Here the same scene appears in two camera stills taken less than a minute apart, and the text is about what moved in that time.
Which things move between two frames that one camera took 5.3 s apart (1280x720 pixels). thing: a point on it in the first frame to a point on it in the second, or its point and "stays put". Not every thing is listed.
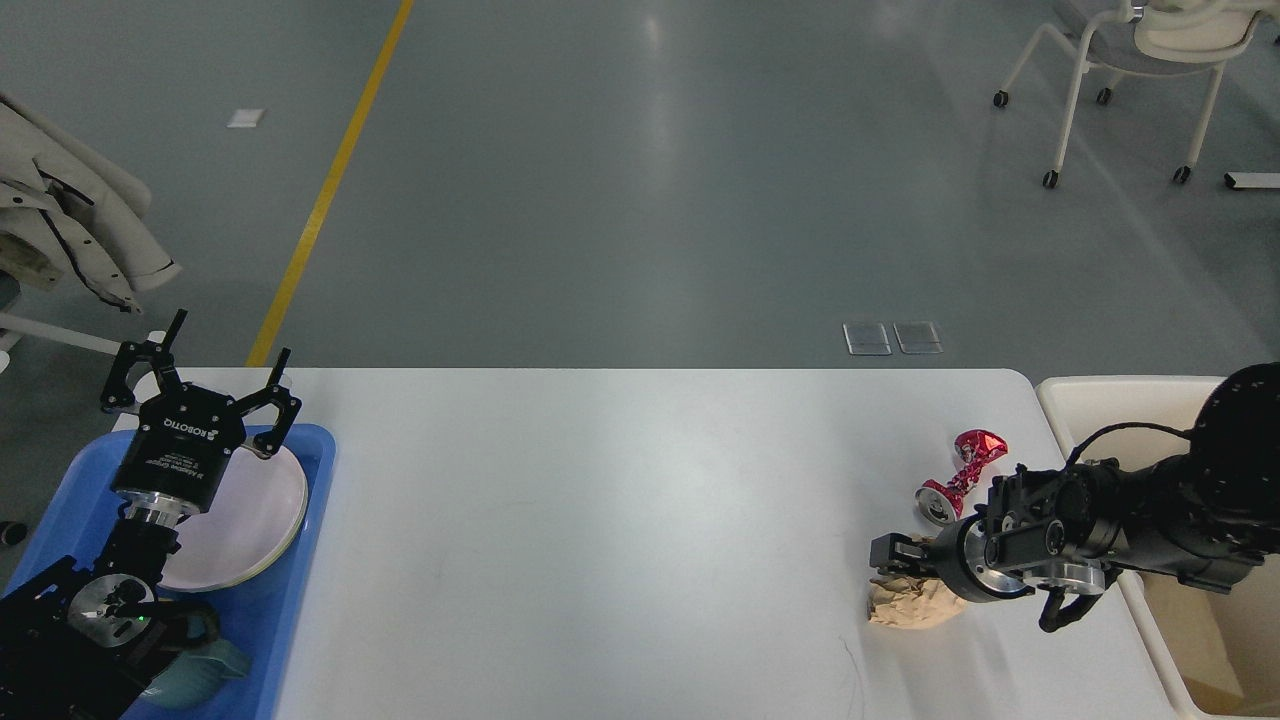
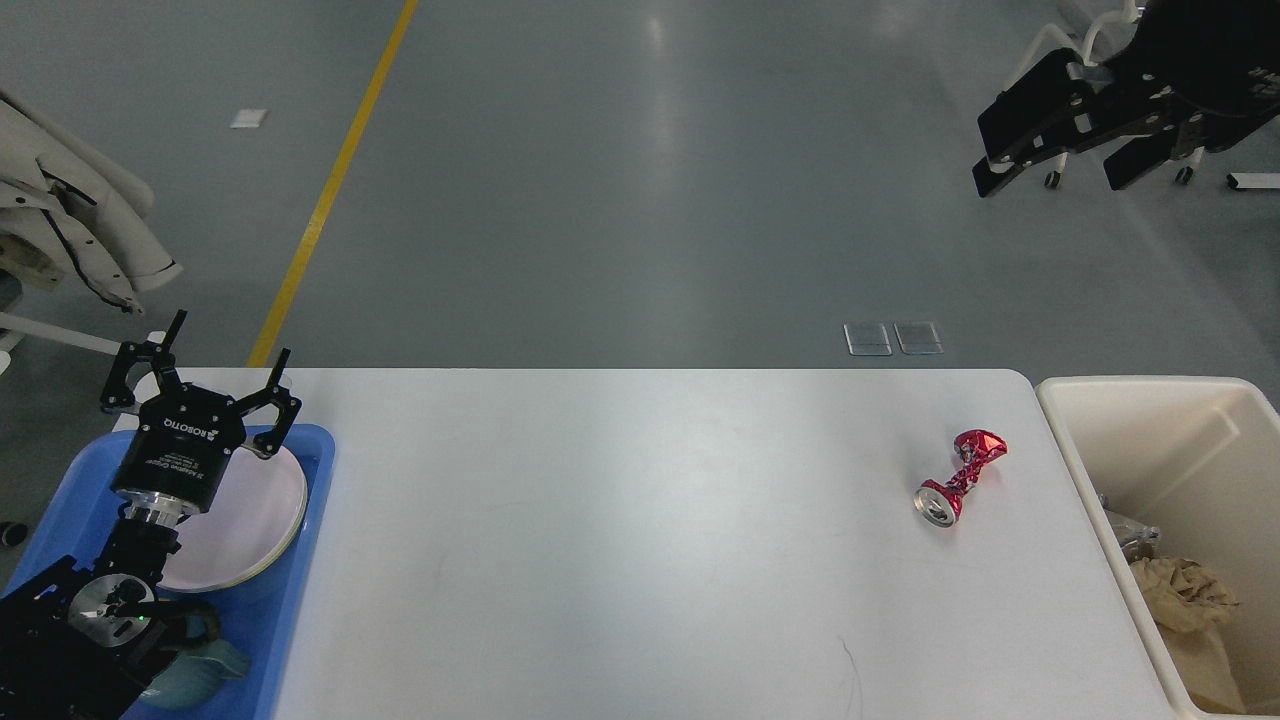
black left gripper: (182, 436) stays put
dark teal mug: (204, 663) stays put
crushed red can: (941, 503) stays put
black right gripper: (959, 557) to (1221, 58)
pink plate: (253, 519) stays put
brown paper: (905, 602) to (1182, 595)
